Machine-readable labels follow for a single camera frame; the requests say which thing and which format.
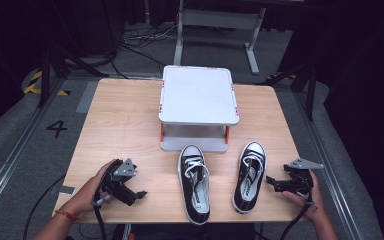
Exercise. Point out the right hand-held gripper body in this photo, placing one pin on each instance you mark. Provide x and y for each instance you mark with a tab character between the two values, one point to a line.
298	181

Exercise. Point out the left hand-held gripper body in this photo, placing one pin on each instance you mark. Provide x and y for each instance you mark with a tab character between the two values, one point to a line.
120	173

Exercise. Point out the black canvas sneaker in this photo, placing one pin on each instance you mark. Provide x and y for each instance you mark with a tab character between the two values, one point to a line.
249	180
195	186

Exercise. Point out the white two-tier shoe rack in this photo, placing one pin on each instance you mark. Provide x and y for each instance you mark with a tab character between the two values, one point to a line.
198	96

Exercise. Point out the person's right hand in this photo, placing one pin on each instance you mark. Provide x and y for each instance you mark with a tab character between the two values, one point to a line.
315	203

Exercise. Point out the person's left hand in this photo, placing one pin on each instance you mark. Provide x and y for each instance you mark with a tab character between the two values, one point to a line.
85	196

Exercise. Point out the grey metal plate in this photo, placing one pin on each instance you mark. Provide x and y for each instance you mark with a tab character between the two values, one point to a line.
63	190

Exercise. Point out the person's dark clothing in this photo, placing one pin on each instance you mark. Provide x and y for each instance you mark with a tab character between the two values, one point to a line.
186	232

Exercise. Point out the black metal stand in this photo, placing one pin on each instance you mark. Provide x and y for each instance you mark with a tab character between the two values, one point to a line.
58	65
305	80

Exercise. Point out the yellow and black floor tape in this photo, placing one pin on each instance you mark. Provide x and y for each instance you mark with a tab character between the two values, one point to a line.
33	85

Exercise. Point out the metal floor rail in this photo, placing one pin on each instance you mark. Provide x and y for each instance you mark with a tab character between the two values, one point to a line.
330	173
13	156

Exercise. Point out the grey metal desk frame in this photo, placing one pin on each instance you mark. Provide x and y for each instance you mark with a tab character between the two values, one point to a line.
220	18

